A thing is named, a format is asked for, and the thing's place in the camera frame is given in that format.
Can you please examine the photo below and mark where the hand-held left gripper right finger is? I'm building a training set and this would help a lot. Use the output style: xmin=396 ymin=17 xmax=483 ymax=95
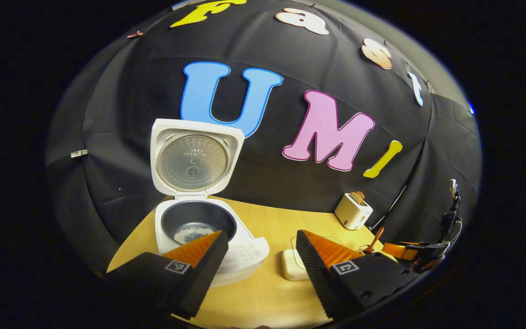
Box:
xmin=295 ymin=229 xmax=421 ymax=320

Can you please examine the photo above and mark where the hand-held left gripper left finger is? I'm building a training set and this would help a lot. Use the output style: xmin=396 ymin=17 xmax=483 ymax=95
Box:
xmin=105 ymin=230 xmax=229 ymax=320

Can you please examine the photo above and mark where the white rice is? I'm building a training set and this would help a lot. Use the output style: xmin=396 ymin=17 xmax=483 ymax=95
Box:
xmin=173 ymin=226 xmax=209 ymax=245

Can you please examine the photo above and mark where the white rice cooker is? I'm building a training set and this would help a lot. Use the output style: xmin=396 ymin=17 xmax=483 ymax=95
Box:
xmin=150 ymin=118 xmax=270 ymax=287

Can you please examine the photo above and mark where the white chopstick holder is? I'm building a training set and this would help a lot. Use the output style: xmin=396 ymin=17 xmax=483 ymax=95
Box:
xmin=335 ymin=192 xmax=373 ymax=230

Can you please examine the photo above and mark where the reddish brown wooden ladle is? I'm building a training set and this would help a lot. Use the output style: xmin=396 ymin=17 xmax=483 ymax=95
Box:
xmin=364 ymin=227 xmax=385 ymax=254

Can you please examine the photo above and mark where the black backdrop cloth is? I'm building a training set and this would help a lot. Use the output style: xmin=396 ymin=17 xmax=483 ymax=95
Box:
xmin=46 ymin=0 xmax=482 ymax=275

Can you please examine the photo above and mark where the black cable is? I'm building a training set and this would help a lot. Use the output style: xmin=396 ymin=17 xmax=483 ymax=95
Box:
xmin=370 ymin=184 xmax=408 ymax=229

